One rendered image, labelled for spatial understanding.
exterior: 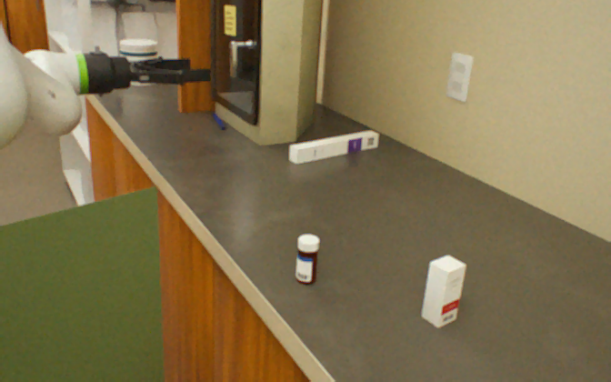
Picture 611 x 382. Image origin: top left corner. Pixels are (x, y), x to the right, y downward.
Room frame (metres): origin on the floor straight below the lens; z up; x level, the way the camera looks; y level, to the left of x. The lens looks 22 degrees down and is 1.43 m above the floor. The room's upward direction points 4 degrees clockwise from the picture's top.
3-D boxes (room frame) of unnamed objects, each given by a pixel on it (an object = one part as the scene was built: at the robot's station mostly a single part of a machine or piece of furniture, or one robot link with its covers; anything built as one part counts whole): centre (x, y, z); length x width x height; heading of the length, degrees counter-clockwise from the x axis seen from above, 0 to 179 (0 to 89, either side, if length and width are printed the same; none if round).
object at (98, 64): (1.26, 0.49, 1.15); 0.09 x 0.06 x 0.12; 32
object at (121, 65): (1.30, 0.43, 1.14); 0.09 x 0.08 x 0.07; 122
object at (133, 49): (2.05, 0.64, 1.02); 0.13 x 0.13 x 0.15
